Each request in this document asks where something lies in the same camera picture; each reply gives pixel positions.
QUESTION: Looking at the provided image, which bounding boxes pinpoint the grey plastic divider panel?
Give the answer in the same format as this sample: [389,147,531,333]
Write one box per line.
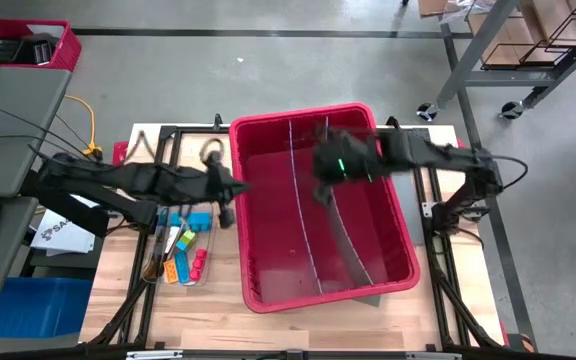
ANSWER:
[286,118,325,296]
[317,115,385,290]
[351,167,426,309]

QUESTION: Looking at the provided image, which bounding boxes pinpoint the black floor tape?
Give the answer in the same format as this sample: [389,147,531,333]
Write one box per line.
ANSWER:
[70,28,474,40]
[440,22,540,352]

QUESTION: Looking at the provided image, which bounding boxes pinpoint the large red plastic bin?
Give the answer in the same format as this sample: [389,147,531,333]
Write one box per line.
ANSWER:
[227,102,422,315]

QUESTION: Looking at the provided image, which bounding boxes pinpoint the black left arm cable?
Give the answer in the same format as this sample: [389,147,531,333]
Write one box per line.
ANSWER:
[125,129,225,166]

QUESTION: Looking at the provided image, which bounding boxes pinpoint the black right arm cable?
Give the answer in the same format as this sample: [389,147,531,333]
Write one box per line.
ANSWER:
[490,153,529,192]

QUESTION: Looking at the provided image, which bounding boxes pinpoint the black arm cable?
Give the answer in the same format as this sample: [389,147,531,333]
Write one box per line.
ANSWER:
[490,153,529,192]
[125,129,225,166]

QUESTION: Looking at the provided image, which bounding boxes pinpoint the yellow cable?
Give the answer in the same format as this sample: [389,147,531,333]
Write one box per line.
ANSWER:
[64,94,105,159]

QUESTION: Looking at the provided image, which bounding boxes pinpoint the black devices in basket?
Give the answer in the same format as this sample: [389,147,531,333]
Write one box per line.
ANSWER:
[0,32,60,67]

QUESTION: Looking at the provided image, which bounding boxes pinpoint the red studded toy block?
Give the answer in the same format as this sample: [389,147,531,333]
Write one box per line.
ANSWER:
[189,248,208,282]

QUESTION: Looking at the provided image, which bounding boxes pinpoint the cardboard box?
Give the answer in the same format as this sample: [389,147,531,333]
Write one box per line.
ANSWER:
[417,0,465,19]

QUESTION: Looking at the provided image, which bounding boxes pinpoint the clear plastic tray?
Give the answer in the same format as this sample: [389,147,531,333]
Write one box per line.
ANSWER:
[143,203,217,288]

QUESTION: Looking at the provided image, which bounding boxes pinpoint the long blue toy block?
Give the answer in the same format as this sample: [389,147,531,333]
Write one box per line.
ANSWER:
[173,251,192,285]

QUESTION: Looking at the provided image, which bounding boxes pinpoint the black aluminium rig frame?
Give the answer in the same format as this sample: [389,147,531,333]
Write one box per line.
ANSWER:
[87,113,512,351]

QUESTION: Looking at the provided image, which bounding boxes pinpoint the white printed card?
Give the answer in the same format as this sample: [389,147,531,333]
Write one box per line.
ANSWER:
[165,225,182,254]

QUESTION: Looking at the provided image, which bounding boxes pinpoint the black cart caster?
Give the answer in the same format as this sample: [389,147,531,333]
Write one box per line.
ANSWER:
[416,101,440,123]
[498,100,525,122]

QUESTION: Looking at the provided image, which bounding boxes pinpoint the green toy block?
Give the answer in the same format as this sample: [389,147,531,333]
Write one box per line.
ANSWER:
[175,229,198,252]

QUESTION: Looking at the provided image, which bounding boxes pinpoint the red plastic basket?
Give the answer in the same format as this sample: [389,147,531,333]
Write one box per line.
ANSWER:
[0,18,83,73]

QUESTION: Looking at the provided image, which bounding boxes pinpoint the white paper sheet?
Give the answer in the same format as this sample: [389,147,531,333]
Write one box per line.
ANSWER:
[26,23,65,39]

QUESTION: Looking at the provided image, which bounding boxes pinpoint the white printed paper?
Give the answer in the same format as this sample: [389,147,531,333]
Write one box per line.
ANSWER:
[29,196,97,255]

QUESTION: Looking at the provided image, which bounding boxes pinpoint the wide blue toy block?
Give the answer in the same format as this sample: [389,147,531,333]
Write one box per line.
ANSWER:
[169,212,213,233]

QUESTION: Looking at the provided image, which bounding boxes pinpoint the black support bar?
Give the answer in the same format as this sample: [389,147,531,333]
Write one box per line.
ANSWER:
[19,169,112,239]

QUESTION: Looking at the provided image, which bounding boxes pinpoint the black wire rack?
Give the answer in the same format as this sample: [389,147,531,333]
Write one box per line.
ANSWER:
[479,4,576,70]

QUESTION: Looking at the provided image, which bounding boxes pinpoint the grey desk panel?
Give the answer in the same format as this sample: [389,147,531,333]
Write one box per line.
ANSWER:
[0,195,40,329]
[0,64,72,199]

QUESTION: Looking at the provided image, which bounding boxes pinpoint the blue plastic crate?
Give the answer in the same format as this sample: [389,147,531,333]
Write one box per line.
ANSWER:
[0,277,94,339]

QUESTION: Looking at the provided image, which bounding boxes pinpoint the grey metal cart frame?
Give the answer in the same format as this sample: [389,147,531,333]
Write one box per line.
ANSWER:
[434,0,576,109]

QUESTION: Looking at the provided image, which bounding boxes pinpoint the orange toy block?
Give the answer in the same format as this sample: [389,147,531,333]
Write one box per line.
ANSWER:
[162,259,179,285]

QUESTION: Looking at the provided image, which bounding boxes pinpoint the wooden cart boards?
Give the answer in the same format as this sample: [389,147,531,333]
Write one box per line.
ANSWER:
[467,0,576,67]

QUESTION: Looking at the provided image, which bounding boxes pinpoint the thin grey stick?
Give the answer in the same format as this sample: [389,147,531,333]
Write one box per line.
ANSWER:
[166,214,190,262]

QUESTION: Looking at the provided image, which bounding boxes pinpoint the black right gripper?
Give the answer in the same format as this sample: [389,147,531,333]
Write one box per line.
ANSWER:
[312,132,387,206]

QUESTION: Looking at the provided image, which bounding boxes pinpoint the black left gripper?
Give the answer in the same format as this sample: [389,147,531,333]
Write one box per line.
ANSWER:
[203,154,252,230]

